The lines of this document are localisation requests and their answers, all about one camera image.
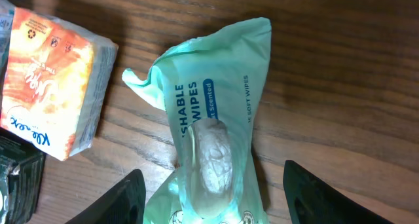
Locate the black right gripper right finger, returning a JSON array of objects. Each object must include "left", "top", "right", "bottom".
[{"left": 283, "top": 160, "right": 392, "bottom": 224}]

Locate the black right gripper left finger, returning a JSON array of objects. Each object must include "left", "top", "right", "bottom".
[{"left": 65, "top": 169, "right": 146, "bottom": 224}]

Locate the orange tissue pack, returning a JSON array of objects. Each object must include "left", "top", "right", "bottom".
[{"left": 1, "top": 8, "right": 118, "bottom": 160}]

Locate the mint green wipes pack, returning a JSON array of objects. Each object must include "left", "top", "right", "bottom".
[{"left": 122, "top": 18, "right": 272, "bottom": 223}]

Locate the teal tissue pack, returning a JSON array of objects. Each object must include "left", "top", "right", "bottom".
[{"left": 0, "top": 0, "right": 16, "bottom": 74}]

